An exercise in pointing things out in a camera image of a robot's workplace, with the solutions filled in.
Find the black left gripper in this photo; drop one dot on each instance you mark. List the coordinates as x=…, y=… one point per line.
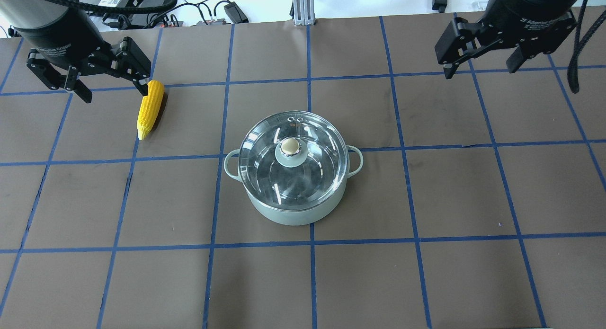
x=61, y=41

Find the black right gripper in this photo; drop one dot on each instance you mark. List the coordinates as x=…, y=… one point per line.
x=530, y=17

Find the brown paper table mat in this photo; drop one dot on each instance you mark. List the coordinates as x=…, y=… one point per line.
x=481, y=202

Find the black power adapter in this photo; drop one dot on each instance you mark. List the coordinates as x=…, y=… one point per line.
x=235, y=14

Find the glass pot lid with knob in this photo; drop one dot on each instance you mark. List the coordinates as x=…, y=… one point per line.
x=292, y=158

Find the aluminium frame post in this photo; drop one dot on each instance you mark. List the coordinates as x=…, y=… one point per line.
x=303, y=13

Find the yellow corn cob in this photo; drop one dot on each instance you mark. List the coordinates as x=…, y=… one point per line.
x=150, y=109

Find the pale green cooking pot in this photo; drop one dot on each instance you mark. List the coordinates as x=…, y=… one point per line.
x=293, y=203

